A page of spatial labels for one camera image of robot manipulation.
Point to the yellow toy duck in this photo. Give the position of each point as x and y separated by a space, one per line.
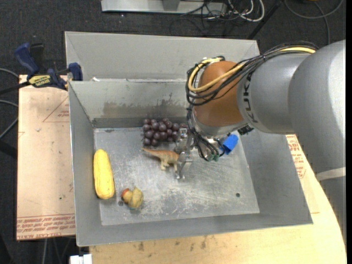
134 198

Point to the brown cardboard board red print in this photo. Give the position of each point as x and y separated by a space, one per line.
44 158

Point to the dark purple toy grapes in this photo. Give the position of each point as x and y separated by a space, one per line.
158 132

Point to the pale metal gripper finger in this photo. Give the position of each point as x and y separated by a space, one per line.
183 164
183 136

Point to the brown toy dinosaur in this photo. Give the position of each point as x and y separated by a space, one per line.
167 157

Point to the yellow toy corn cob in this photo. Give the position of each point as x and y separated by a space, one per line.
103 175

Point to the grey metal bin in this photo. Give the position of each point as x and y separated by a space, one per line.
154 191

